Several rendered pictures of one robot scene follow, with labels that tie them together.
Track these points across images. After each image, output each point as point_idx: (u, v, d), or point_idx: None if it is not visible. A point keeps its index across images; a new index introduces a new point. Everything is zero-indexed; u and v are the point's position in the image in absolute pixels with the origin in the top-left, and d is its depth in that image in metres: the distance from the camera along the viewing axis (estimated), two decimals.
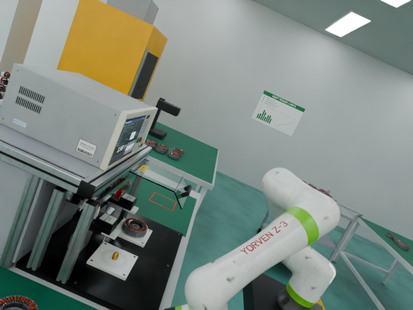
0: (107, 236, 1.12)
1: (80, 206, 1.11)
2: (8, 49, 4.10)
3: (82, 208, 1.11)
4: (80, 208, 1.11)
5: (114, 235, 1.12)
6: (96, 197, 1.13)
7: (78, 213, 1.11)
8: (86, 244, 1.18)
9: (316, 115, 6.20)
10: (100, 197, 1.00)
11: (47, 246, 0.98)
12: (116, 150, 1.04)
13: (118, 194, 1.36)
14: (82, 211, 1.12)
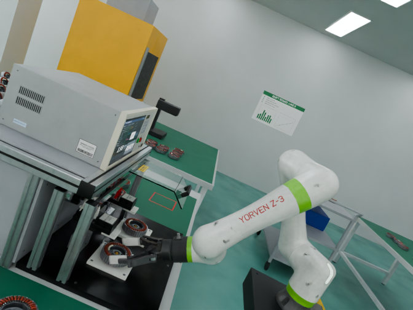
0: (107, 236, 1.12)
1: (80, 206, 1.11)
2: (8, 49, 4.10)
3: (82, 208, 1.11)
4: (80, 208, 1.11)
5: (114, 235, 1.12)
6: (96, 197, 1.13)
7: (78, 213, 1.11)
8: (86, 244, 1.18)
9: (316, 115, 6.20)
10: (100, 197, 1.00)
11: (47, 246, 0.98)
12: (116, 150, 1.04)
13: (118, 194, 1.36)
14: (82, 211, 1.12)
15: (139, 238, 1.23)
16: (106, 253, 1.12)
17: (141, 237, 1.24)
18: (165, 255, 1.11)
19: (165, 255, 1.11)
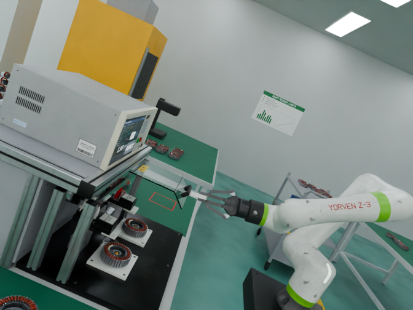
0: (107, 236, 1.12)
1: (80, 206, 1.11)
2: (8, 49, 4.10)
3: (82, 208, 1.11)
4: (80, 208, 1.11)
5: (114, 235, 1.12)
6: (96, 197, 1.13)
7: (78, 213, 1.11)
8: (86, 244, 1.18)
9: (316, 115, 6.20)
10: (100, 197, 1.00)
11: (47, 246, 0.98)
12: (116, 150, 1.04)
13: (118, 194, 1.36)
14: (82, 211, 1.12)
15: (206, 195, 1.24)
16: (106, 253, 1.12)
17: (209, 192, 1.24)
18: (239, 217, 1.25)
19: (238, 217, 1.25)
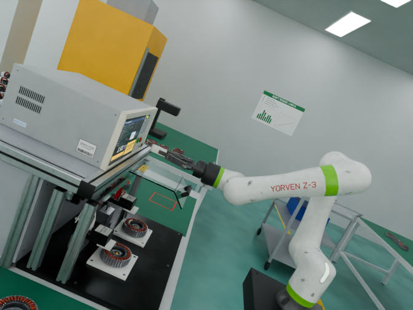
0: (102, 248, 1.13)
1: (76, 218, 1.12)
2: (8, 49, 4.10)
3: (77, 219, 1.12)
4: (75, 220, 1.12)
5: (109, 247, 1.13)
6: None
7: (74, 224, 1.12)
8: (86, 244, 1.18)
9: (316, 115, 6.20)
10: (100, 197, 1.00)
11: (47, 246, 0.98)
12: (116, 150, 1.04)
13: (118, 194, 1.36)
14: (77, 222, 1.12)
15: (165, 155, 1.28)
16: (106, 253, 1.12)
17: (165, 157, 1.27)
18: None
19: None
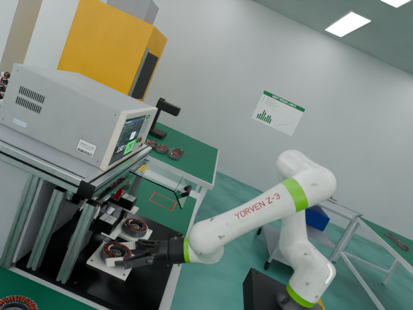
0: (107, 236, 1.12)
1: (80, 206, 1.11)
2: (8, 49, 4.10)
3: (82, 208, 1.11)
4: (80, 208, 1.11)
5: (114, 235, 1.12)
6: (96, 197, 1.13)
7: (78, 213, 1.11)
8: (86, 244, 1.18)
9: (316, 115, 6.20)
10: (100, 197, 1.00)
11: (47, 246, 0.98)
12: (116, 150, 1.04)
13: (118, 194, 1.36)
14: (82, 211, 1.12)
15: (123, 264, 1.09)
16: (106, 253, 1.12)
17: (124, 266, 1.08)
18: None
19: None
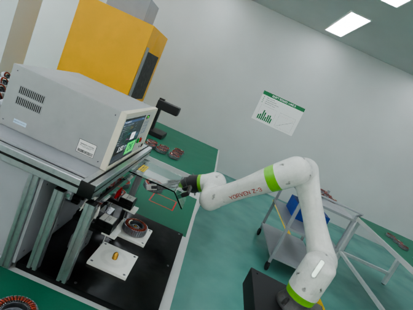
0: (107, 236, 1.12)
1: (80, 206, 1.11)
2: (8, 49, 4.10)
3: (82, 208, 1.11)
4: (80, 208, 1.11)
5: (114, 235, 1.12)
6: (96, 197, 1.13)
7: (78, 213, 1.11)
8: (86, 244, 1.18)
9: (316, 115, 6.20)
10: (100, 197, 1.00)
11: (47, 246, 0.98)
12: (116, 150, 1.04)
13: (118, 194, 1.36)
14: (82, 211, 1.12)
15: (157, 188, 1.62)
16: (146, 182, 1.66)
17: (157, 188, 1.60)
18: None
19: None
